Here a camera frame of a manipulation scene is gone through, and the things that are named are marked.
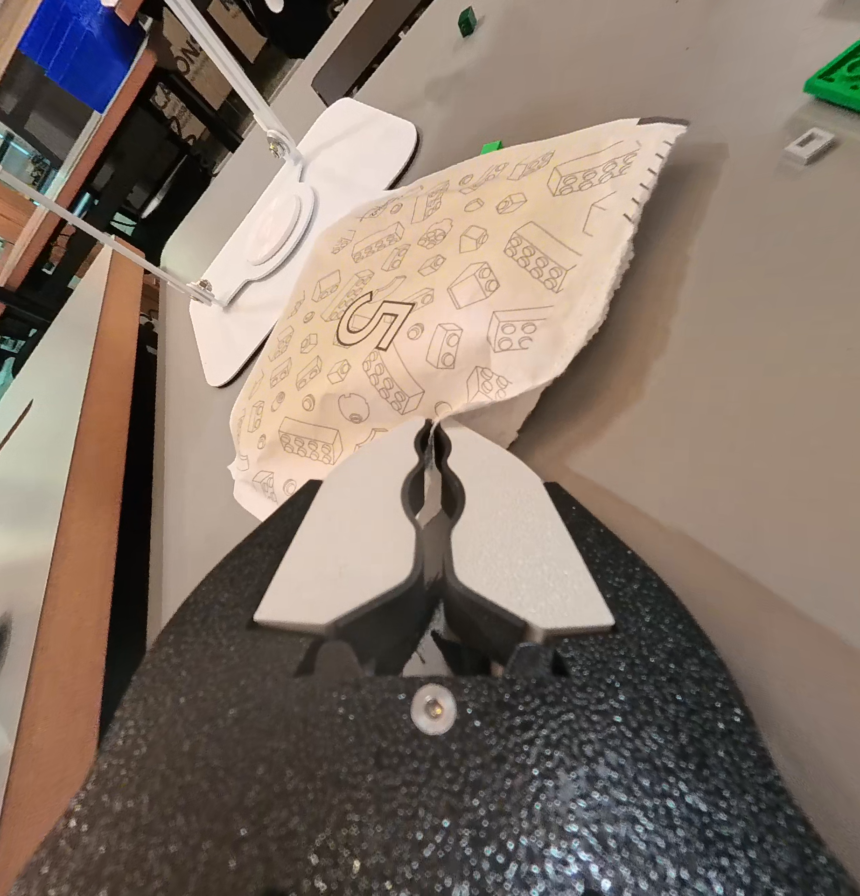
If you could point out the wooden shelf frame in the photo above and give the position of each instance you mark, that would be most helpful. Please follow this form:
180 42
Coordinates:
87 161

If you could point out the white book stand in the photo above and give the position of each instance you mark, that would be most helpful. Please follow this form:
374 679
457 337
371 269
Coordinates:
234 77

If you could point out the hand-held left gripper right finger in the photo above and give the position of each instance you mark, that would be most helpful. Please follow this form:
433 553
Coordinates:
528 553

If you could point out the grey desk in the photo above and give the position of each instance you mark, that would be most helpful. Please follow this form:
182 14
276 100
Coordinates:
717 315

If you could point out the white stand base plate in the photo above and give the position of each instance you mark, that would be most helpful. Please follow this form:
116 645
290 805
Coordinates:
360 147

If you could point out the large green toy plate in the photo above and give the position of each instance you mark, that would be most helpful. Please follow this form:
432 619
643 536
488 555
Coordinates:
850 77

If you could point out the small grey toy tile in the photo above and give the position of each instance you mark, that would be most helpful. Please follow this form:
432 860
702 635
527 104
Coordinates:
811 147

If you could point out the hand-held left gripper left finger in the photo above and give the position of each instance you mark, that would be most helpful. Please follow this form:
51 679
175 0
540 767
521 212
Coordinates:
346 553

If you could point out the stack of blue plastic bins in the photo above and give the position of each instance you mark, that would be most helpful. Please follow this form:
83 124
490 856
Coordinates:
73 42

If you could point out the wood-edged pale desk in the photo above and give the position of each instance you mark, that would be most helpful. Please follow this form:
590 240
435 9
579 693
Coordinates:
45 455

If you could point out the printed cardboard boxes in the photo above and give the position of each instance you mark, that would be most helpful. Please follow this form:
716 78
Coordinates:
192 56

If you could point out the white printed paper bag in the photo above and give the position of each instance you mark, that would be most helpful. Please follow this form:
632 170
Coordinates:
472 294

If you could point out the dark green toy brick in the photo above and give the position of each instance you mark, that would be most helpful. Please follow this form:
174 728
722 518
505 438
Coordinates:
466 19

